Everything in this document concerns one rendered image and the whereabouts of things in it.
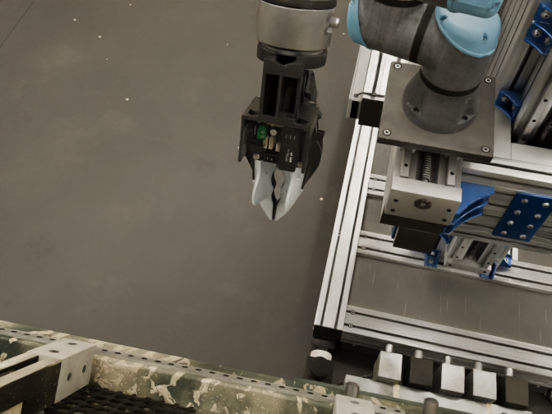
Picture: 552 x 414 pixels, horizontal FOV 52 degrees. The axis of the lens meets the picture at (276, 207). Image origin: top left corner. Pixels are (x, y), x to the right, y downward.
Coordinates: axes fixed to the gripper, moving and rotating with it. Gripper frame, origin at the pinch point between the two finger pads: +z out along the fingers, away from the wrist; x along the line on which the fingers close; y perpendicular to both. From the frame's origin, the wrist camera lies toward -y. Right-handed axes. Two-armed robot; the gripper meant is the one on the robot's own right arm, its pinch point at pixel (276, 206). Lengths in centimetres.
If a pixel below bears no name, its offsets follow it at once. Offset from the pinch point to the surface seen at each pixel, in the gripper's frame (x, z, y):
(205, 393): -9.3, 43.6, -7.3
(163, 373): -17.3, 42.1, -8.1
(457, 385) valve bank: 36, 48, -27
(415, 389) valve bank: 29, 51, -27
